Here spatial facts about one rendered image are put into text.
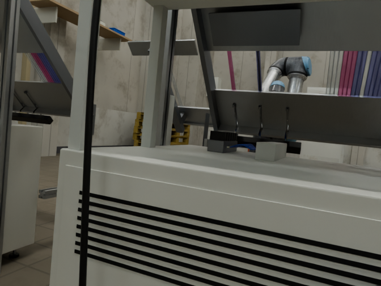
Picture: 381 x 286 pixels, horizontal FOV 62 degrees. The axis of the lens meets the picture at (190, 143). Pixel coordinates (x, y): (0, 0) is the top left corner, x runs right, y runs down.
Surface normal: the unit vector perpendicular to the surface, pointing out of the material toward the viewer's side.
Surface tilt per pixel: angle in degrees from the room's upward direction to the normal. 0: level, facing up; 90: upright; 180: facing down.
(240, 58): 90
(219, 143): 90
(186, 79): 90
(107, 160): 90
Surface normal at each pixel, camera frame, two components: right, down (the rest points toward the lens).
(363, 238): -0.39, 0.00
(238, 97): -0.35, 0.68
